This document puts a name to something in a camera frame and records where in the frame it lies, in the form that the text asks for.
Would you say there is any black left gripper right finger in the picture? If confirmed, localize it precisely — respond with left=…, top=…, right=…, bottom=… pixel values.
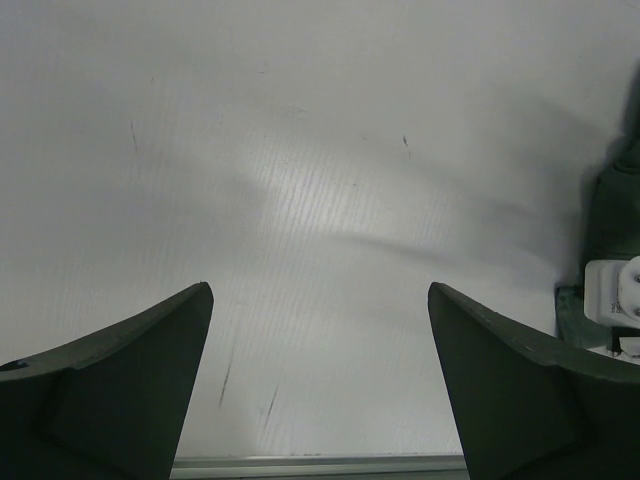
left=427, top=283, right=639, bottom=479

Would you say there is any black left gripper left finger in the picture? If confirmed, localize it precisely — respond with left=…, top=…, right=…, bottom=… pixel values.
left=1, top=282, right=213, bottom=479

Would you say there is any dark grey t shirt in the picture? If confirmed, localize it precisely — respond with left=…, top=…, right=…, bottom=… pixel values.
left=554, top=71, right=639, bottom=349

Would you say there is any aluminium mounting rail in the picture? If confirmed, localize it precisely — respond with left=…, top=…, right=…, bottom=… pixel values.
left=170, top=454, right=469, bottom=479

